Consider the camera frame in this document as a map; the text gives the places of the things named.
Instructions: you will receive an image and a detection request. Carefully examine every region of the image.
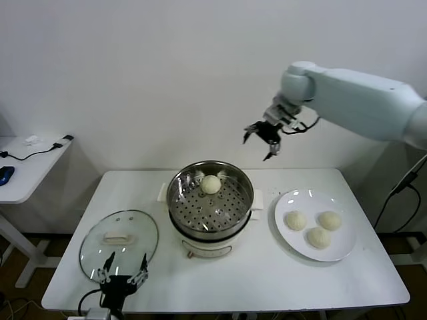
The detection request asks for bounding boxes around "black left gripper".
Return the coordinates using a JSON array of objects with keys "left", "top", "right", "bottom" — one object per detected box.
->
[{"left": 96, "top": 251, "right": 149, "bottom": 309}]

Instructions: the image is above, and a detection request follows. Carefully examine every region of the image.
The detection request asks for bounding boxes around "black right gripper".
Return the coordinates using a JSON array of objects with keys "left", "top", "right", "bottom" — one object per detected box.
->
[{"left": 242, "top": 120, "right": 285, "bottom": 162}]

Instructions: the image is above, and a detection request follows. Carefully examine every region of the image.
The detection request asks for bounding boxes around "round glass pot lid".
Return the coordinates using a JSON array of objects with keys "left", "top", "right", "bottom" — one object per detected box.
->
[{"left": 78, "top": 209, "right": 160, "bottom": 285}]

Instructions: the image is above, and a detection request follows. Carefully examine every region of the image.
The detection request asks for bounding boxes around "white steamed baozi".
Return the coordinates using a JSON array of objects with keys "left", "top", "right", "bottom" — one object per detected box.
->
[
  {"left": 200, "top": 175, "right": 222, "bottom": 195},
  {"left": 316, "top": 210, "right": 343, "bottom": 232},
  {"left": 306, "top": 227, "right": 332, "bottom": 251},
  {"left": 284, "top": 210, "right": 308, "bottom": 232}
]

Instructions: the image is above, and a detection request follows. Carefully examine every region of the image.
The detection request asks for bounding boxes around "stainless steel steamer basket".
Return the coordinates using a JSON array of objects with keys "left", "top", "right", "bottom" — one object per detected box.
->
[{"left": 156, "top": 160, "right": 265, "bottom": 239}]

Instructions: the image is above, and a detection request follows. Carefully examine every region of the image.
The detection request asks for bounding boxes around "white round plate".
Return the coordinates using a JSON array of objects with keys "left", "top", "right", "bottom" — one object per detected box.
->
[{"left": 274, "top": 189, "right": 358, "bottom": 263}]

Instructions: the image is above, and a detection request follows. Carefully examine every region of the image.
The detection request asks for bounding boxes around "white side desk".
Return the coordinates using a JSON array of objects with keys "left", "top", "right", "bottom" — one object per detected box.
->
[{"left": 0, "top": 134, "right": 75, "bottom": 289}]

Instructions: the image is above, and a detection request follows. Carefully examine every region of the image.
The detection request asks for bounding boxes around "blue computer mouse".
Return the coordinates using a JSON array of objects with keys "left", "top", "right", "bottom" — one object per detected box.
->
[{"left": 0, "top": 165, "right": 16, "bottom": 187}]

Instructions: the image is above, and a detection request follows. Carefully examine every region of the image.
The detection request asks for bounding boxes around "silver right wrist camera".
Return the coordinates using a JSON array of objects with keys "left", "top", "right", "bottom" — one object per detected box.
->
[{"left": 262, "top": 95, "right": 302, "bottom": 130}]

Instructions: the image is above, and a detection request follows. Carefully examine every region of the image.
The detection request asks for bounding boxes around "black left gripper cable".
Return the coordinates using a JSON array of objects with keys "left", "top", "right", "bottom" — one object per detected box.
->
[{"left": 77, "top": 287, "right": 103, "bottom": 316}]

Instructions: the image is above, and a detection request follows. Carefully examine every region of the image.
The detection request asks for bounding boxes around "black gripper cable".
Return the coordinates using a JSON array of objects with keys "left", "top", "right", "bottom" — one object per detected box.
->
[
  {"left": 282, "top": 112, "right": 322, "bottom": 135},
  {"left": 77, "top": 287, "right": 103, "bottom": 316}
]

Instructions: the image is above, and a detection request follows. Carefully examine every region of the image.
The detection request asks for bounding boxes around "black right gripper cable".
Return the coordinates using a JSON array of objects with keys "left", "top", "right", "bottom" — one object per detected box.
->
[{"left": 282, "top": 112, "right": 322, "bottom": 135}]

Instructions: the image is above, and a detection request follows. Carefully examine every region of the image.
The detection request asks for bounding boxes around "black cable with adapter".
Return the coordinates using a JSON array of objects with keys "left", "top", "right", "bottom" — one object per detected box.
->
[{"left": 372, "top": 155, "right": 427, "bottom": 235}]

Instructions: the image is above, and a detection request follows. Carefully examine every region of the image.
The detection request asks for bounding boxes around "black desk cable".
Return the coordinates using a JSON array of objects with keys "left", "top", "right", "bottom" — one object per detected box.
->
[{"left": 0, "top": 134, "right": 74, "bottom": 162}]

